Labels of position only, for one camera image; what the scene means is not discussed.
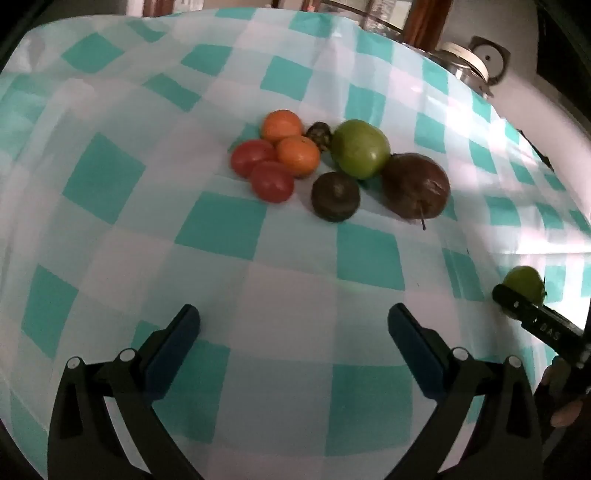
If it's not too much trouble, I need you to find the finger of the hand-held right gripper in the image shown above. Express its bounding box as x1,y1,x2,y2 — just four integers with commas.
492,284,591,370

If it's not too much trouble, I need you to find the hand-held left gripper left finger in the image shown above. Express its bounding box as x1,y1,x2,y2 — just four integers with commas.
47,304,201,480

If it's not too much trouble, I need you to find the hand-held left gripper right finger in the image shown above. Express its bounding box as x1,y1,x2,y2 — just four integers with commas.
387,303,543,480

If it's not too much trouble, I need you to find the small green lime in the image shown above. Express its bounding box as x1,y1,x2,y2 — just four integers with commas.
502,265,548,319

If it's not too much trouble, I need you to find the orange mandarin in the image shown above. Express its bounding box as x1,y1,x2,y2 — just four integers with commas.
261,109,304,145
276,135,321,178

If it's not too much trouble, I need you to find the person's right hand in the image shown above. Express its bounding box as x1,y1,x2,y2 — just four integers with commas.
533,355,591,430

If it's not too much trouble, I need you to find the teal white checkered tablecloth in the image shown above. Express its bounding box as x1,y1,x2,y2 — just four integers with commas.
0,7,591,480

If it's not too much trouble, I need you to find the brown passion fruit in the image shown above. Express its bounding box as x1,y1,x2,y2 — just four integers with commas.
381,152,451,230

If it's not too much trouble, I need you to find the dark round avocado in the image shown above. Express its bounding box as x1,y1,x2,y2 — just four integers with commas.
311,172,361,223

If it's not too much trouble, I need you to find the red tomato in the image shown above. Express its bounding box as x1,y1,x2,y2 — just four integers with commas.
250,161,296,204
231,139,279,178

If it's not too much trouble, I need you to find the large green apple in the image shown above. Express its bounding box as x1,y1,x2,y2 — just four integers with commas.
331,119,392,180

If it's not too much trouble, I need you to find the small dark mottled avocado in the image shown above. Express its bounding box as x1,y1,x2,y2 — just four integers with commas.
306,121,333,152

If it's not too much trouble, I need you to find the steel rice cooker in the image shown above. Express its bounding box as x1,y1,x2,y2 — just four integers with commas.
431,36,511,99

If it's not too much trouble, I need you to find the glass window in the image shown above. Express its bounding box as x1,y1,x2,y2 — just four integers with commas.
318,0,411,44

